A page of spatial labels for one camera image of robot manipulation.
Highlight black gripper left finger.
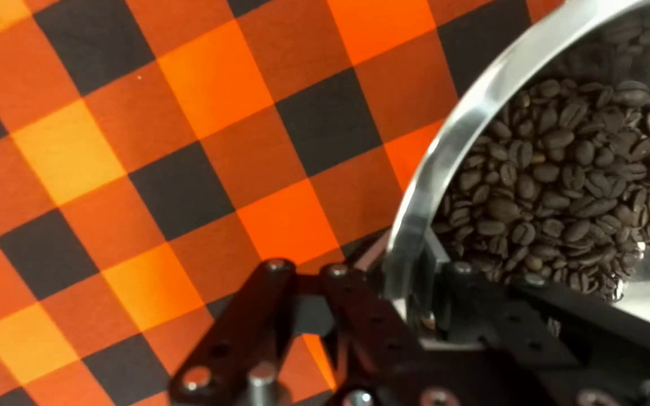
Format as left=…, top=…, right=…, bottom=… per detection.
left=166, top=258, right=448, bottom=406

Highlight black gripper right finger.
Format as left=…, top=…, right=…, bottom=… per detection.
left=423, top=259, right=650, bottom=406

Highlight brown coffee beans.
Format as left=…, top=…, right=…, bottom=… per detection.
left=433, top=70, right=650, bottom=303

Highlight silver metal bowl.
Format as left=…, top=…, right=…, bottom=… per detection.
left=380, top=0, right=650, bottom=340

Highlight orange black plaid tablecloth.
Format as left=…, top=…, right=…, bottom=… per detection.
left=0, top=0, right=568, bottom=406

